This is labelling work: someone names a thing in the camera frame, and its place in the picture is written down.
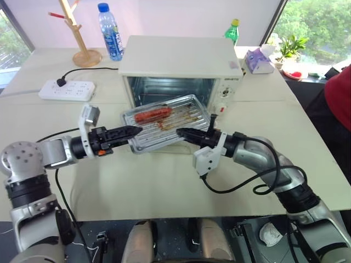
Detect person in red shirt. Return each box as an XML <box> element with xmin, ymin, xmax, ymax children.
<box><xmin>324</xmin><ymin>64</ymin><xmax>351</xmax><ymax>133</ymax></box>

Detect green potted plant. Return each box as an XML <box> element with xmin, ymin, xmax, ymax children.
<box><xmin>274</xmin><ymin>34</ymin><xmax>310</xmax><ymax>70</ymax></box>

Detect white power strip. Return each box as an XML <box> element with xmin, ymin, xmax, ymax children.
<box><xmin>37</xmin><ymin>79</ymin><xmax>97</xmax><ymax>102</ymax></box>

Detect tan rounded shape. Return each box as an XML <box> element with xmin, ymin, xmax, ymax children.
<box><xmin>196</xmin><ymin>218</ymin><xmax>236</xmax><ymax>263</ymax></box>
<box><xmin>121</xmin><ymin>220</ymin><xmax>155</xmax><ymax>263</ymax></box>

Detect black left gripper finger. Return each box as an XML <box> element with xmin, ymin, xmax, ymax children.
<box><xmin>109</xmin><ymin>131</ymin><xmax>141</xmax><ymax>145</ymax></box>
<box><xmin>109</xmin><ymin>125</ymin><xmax>144</xmax><ymax>135</ymax></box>

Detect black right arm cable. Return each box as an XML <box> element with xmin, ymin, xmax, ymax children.
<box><xmin>201</xmin><ymin>131</ymin><xmax>305</xmax><ymax>196</ymax></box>

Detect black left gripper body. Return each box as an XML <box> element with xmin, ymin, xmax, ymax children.
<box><xmin>87</xmin><ymin>125</ymin><xmax>114</xmax><ymax>158</ymax></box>

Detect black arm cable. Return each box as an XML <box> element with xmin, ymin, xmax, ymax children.
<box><xmin>201</xmin><ymin>131</ymin><xmax>305</xmax><ymax>196</ymax></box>
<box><xmin>35</xmin><ymin>127</ymin><xmax>93</xmax><ymax>263</ymax></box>

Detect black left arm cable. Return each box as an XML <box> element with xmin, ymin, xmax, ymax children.
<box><xmin>35</xmin><ymin>127</ymin><xmax>93</xmax><ymax>263</ymax></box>

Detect blue label water bottle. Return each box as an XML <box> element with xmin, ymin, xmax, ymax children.
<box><xmin>97</xmin><ymin>2</ymin><xmax>125</xmax><ymax>62</ymax></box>

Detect glass oven door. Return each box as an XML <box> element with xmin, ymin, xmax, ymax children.
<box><xmin>128</xmin><ymin>124</ymin><xmax>220</xmax><ymax>156</ymax></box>

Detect silver ribbed baking tray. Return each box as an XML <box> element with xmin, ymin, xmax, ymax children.
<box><xmin>120</xmin><ymin>94</ymin><xmax>212</xmax><ymax>155</ymax></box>

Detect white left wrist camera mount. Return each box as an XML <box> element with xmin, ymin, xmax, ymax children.
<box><xmin>77</xmin><ymin>104</ymin><xmax>101</xmax><ymax>159</ymax></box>

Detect brown grilled skewers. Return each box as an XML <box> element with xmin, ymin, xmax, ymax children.
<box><xmin>157</xmin><ymin>104</ymin><xmax>204</xmax><ymax>130</ymax></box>

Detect black plug with cable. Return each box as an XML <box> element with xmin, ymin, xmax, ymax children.
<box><xmin>55</xmin><ymin>67</ymin><xmax>120</xmax><ymax>86</ymax></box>

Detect green bottle yellow cap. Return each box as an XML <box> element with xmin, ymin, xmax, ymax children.
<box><xmin>224</xmin><ymin>18</ymin><xmax>241</xmax><ymax>46</ymax></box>

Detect red grilled sausage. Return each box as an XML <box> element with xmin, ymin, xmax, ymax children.
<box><xmin>134</xmin><ymin>107</ymin><xmax>173</xmax><ymax>124</ymax></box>

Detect white power strip cable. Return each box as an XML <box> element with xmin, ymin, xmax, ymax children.
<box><xmin>0</xmin><ymin>87</ymin><xmax>42</xmax><ymax>98</ymax></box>

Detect wooden mug tree stand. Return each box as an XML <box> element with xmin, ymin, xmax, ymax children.
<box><xmin>48</xmin><ymin>0</ymin><xmax>103</xmax><ymax>67</ymax></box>

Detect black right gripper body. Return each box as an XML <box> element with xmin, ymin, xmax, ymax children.
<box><xmin>199</xmin><ymin>112</ymin><xmax>223</xmax><ymax>151</ymax></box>

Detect red and white plate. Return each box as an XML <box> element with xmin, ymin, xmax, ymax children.
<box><xmin>282</xmin><ymin>68</ymin><xmax>305</xmax><ymax>81</ymax></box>

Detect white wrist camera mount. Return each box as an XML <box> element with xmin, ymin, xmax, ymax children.
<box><xmin>192</xmin><ymin>132</ymin><xmax>228</xmax><ymax>176</ymax></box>
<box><xmin>77</xmin><ymin>104</ymin><xmax>101</xmax><ymax>159</ymax></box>

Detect white round crumpled object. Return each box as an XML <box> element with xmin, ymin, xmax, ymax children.
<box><xmin>258</xmin><ymin>222</ymin><xmax>284</xmax><ymax>248</ymax></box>

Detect white toaster oven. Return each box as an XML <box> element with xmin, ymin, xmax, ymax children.
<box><xmin>117</xmin><ymin>35</ymin><xmax>245</xmax><ymax>116</ymax></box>

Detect purple tissue box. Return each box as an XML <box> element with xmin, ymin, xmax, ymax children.
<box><xmin>244</xmin><ymin>43</ymin><xmax>275</xmax><ymax>75</ymax></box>

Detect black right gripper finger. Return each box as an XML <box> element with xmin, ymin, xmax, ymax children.
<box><xmin>177</xmin><ymin>133</ymin><xmax>202</xmax><ymax>144</ymax></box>
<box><xmin>175</xmin><ymin>127</ymin><xmax>202</xmax><ymax>137</ymax></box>

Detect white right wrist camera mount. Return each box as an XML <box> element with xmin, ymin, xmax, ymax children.
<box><xmin>192</xmin><ymin>132</ymin><xmax>228</xmax><ymax>176</ymax></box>

